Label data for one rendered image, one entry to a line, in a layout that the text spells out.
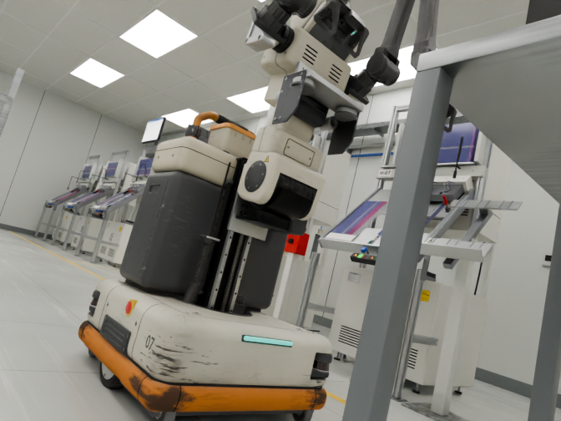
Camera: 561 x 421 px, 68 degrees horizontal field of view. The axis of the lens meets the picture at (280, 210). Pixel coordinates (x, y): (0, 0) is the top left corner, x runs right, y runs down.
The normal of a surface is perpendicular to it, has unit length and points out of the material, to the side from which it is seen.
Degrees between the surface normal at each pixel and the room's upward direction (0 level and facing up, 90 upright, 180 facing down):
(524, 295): 90
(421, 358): 90
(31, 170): 90
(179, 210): 90
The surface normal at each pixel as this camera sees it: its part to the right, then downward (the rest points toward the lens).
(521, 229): -0.72, -0.29
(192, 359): 0.63, 0.04
